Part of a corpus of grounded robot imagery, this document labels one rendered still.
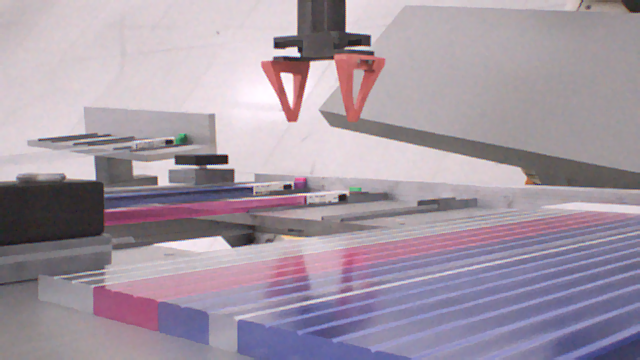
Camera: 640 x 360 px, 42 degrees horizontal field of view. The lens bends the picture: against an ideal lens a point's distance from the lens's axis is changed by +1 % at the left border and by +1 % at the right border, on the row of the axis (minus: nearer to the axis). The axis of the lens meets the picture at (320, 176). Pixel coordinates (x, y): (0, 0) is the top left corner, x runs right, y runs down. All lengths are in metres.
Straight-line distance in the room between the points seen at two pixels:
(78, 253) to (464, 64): 0.84
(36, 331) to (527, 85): 0.87
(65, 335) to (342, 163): 1.92
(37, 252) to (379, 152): 1.78
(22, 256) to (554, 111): 0.75
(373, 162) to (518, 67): 1.05
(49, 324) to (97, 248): 0.12
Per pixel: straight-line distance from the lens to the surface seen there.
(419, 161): 2.06
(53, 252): 0.43
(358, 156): 2.19
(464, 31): 1.26
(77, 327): 0.32
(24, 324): 0.33
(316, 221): 0.68
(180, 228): 0.95
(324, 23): 0.96
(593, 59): 1.10
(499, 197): 0.80
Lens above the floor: 1.27
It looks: 35 degrees down
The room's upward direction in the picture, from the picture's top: 38 degrees counter-clockwise
